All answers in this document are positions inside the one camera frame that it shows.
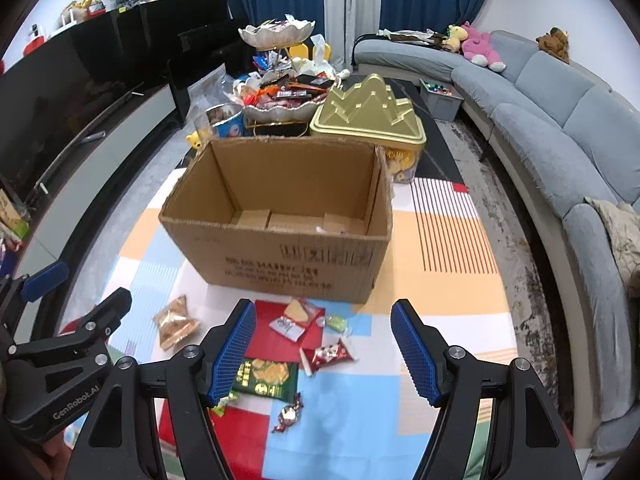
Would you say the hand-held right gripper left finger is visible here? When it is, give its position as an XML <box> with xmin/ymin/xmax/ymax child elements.
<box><xmin>61</xmin><ymin>299</ymin><xmax>259</xmax><ymax>480</ymax></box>

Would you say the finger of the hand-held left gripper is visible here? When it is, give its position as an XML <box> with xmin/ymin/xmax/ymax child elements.
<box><xmin>10</xmin><ymin>287</ymin><xmax>133</xmax><ymax>361</ymax></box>
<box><xmin>0</xmin><ymin>261</ymin><xmax>70</xmax><ymax>312</ymax></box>

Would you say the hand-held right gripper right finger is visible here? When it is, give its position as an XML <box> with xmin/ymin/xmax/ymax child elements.
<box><xmin>390</xmin><ymin>299</ymin><xmax>586</xmax><ymax>480</ymax></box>

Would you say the green snack packet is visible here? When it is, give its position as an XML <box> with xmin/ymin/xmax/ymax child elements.
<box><xmin>231</xmin><ymin>357</ymin><xmax>300</xmax><ymax>402</ymax></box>

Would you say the gold biscuit packet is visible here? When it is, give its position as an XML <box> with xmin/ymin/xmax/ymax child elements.
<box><xmin>152</xmin><ymin>295</ymin><xmax>201</xmax><ymax>351</ymax></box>

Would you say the brown cardboard box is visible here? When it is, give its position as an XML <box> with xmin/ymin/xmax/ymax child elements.
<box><xmin>158</xmin><ymin>136</ymin><xmax>394</xmax><ymax>305</ymax></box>

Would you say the clear jar of round snacks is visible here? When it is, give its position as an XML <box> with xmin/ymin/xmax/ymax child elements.
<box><xmin>192</xmin><ymin>103</ymin><xmax>246</xmax><ymax>148</ymax></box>

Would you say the small yellow green candy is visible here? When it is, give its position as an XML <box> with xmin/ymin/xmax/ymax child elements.
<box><xmin>210</xmin><ymin>392</ymin><xmax>241</xmax><ymax>417</ymax></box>

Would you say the yellow and white wedge packet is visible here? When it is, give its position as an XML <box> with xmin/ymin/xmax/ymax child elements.
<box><xmin>269</xmin><ymin>298</ymin><xmax>323</xmax><ymax>343</ymax></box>

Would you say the colourful patchwork play mat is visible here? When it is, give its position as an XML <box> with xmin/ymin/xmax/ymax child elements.
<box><xmin>60</xmin><ymin>167</ymin><xmax>521</xmax><ymax>480</ymax></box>

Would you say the red foil wrapped candy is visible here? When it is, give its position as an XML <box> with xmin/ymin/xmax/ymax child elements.
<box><xmin>271</xmin><ymin>392</ymin><xmax>305</xmax><ymax>433</ymax></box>

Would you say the red snack packet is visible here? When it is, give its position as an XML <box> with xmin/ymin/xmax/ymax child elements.
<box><xmin>300</xmin><ymin>337</ymin><xmax>358</xmax><ymax>376</ymax></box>

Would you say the black TV cabinet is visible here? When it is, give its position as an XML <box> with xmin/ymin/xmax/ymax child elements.
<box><xmin>0</xmin><ymin>0</ymin><xmax>246</xmax><ymax>311</ymax></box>

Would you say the beige blanket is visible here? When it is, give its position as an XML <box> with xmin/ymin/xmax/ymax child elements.
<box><xmin>585</xmin><ymin>197</ymin><xmax>640</xmax><ymax>298</ymax></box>

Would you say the gold lidded cookie container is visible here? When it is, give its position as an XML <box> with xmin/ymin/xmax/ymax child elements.
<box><xmin>309</xmin><ymin>73</ymin><xmax>427</xmax><ymax>183</ymax></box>

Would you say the clear plastic bag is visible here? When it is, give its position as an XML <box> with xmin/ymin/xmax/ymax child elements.
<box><xmin>192</xmin><ymin>72</ymin><xmax>241</xmax><ymax>121</ymax></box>

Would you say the grey storage bin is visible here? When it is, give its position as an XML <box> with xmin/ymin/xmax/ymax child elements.
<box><xmin>419</xmin><ymin>79</ymin><xmax>466</xmax><ymax>122</ymax></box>

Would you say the black coffee table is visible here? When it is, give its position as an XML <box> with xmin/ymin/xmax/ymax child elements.
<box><xmin>185</xmin><ymin>72</ymin><xmax>466</xmax><ymax>186</ymax></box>

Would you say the grey curved sofa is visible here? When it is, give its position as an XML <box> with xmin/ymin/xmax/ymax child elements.
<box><xmin>352</xmin><ymin>30</ymin><xmax>640</xmax><ymax>461</ymax></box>

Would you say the pink plush toy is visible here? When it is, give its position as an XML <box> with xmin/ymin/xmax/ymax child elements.
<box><xmin>460</xmin><ymin>21</ymin><xmax>507</xmax><ymax>72</ymax></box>

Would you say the yellow plush toy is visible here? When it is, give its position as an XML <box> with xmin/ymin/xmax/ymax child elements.
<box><xmin>445</xmin><ymin>24</ymin><xmax>468</xmax><ymax>53</ymax></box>

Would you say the white tiered snack stand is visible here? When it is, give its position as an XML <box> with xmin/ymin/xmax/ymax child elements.
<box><xmin>235</xmin><ymin>16</ymin><xmax>333</xmax><ymax>136</ymax></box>

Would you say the brown plush toy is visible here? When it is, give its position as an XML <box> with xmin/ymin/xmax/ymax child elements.
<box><xmin>536</xmin><ymin>27</ymin><xmax>571</xmax><ymax>63</ymax></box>

